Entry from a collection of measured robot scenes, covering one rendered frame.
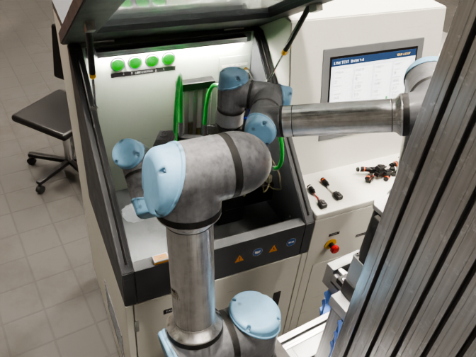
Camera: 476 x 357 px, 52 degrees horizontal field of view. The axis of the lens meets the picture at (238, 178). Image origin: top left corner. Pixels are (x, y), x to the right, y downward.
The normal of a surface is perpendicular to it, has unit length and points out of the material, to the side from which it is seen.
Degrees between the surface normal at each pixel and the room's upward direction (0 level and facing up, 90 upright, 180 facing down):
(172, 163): 24
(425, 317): 90
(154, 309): 90
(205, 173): 55
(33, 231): 0
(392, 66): 76
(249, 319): 8
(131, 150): 46
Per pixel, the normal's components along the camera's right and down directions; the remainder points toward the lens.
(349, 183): 0.08, -0.78
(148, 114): 0.41, 0.59
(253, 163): 0.60, -0.01
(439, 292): -0.85, 0.27
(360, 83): 0.42, 0.39
